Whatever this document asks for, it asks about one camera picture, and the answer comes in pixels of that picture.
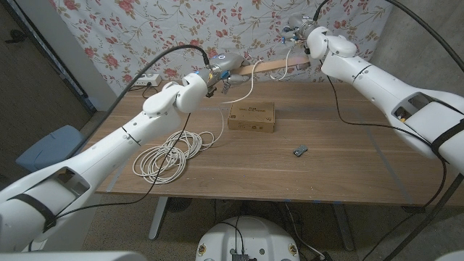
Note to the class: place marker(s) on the floral print backdrop cloth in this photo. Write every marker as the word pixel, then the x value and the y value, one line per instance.
pixel 181 21

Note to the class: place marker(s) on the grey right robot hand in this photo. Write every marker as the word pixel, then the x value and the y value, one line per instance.
pixel 299 29

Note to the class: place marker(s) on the grey metal table leg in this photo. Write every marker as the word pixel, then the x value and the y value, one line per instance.
pixel 344 226
pixel 158 217

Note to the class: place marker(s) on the brown cardboard package box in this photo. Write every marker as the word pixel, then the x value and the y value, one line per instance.
pixel 253 117

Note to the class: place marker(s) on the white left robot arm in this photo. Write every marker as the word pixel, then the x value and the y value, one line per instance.
pixel 108 145

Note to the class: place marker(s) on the blue padded stool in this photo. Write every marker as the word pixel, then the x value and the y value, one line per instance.
pixel 50 145

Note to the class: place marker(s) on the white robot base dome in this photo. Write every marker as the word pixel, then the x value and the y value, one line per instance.
pixel 250 235

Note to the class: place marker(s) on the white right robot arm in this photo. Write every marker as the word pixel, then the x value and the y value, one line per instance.
pixel 380 87

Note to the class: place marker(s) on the small dark usb adapter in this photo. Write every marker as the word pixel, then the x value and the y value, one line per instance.
pixel 300 151

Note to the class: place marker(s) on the white power strip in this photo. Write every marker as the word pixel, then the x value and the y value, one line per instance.
pixel 146 79

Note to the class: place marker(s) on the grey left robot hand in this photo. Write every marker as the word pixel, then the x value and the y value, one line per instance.
pixel 228 67

